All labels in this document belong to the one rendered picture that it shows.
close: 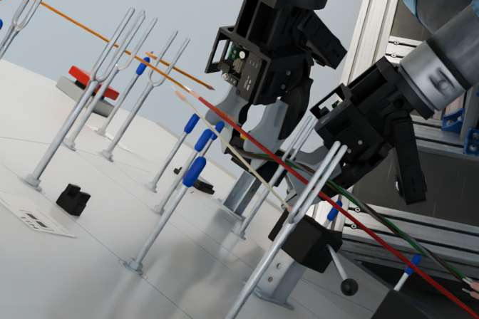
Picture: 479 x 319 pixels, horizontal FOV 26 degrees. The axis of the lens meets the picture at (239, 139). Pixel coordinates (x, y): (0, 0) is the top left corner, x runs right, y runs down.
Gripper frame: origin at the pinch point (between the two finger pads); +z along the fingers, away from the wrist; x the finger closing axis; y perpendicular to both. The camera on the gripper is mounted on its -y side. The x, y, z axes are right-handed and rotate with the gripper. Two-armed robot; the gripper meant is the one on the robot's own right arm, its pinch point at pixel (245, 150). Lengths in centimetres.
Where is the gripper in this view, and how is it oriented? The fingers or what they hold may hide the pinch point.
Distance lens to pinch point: 112.6
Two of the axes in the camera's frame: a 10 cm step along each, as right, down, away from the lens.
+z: -3.1, 8.5, 4.2
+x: 7.2, 5.0, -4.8
